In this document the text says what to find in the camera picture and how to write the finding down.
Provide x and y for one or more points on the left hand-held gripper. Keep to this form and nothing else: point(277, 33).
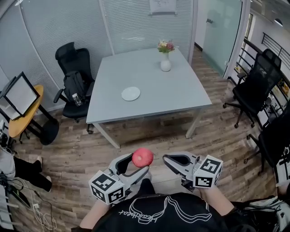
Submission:
point(106, 185)

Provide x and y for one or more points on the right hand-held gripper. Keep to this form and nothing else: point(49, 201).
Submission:
point(207, 174)

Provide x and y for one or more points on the red apple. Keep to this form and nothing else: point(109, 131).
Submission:
point(142, 157)

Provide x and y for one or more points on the white round plate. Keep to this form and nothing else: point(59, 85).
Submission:
point(131, 93)

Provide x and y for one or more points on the person's right forearm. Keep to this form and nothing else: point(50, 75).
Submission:
point(217, 200)

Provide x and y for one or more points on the person's left forearm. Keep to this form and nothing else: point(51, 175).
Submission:
point(94, 215)

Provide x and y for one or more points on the person's white shoe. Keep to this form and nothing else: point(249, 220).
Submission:
point(148, 175)

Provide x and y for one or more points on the person's black trouser leg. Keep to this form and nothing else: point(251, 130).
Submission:
point(146, 187)

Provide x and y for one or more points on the person's black printed t-shirt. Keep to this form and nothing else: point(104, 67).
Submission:
point(158, 215)

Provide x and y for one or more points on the clear plastic water bottle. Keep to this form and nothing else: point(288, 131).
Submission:
point(77, 99)

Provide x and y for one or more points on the black office chair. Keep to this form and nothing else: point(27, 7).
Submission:
point(256, 88)
point(70, 56)
point(274, 140)

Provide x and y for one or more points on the grey square table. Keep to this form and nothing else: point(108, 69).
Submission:
point(145, 77)

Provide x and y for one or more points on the black and white bag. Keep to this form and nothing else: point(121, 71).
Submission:
point(265, 215)

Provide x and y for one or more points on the white black patterned box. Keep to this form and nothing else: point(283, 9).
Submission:
point(283, 167)

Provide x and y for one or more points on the white power strip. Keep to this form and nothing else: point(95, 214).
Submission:
point(35, 206)

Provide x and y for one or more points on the black backpack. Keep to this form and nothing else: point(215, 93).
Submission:
point(73, 85)

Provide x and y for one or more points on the white ceramic vase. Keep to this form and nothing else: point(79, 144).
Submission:
point(165, 64)

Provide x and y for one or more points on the round wooden side table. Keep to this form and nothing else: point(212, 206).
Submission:
point(22, 122)

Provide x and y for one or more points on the colourful flower bouquet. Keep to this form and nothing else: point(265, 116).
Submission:
point(166, 46)

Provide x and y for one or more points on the black framed white board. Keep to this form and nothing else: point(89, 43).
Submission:
point(21, 95)

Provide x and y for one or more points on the frosted glass door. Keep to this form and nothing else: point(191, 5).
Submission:
point(223, 34)

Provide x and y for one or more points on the black metal railing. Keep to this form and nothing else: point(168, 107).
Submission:
point(275, 46)

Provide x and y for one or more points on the white paper wall notice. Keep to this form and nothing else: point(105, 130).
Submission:
point(162, 5)

